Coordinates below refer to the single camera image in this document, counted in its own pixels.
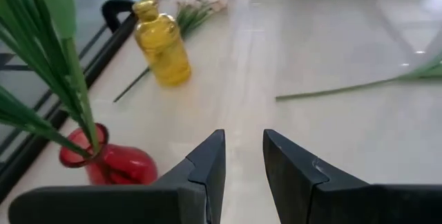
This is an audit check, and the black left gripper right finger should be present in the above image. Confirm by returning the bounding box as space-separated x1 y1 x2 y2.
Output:
262 129 442 224

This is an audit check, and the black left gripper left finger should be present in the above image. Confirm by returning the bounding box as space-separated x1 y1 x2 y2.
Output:
8 129 227 224

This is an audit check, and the red glass vase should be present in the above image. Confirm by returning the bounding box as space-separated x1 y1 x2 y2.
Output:
58 122 159 186

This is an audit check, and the red blossom flower bunch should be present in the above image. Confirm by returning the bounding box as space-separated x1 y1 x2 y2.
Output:
0 0 94 159

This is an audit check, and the yellow glass bottle vase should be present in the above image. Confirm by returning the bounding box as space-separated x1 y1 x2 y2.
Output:
132 0 192 88

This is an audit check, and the black cable loop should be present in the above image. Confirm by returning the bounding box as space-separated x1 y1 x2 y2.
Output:
100 0 136 34

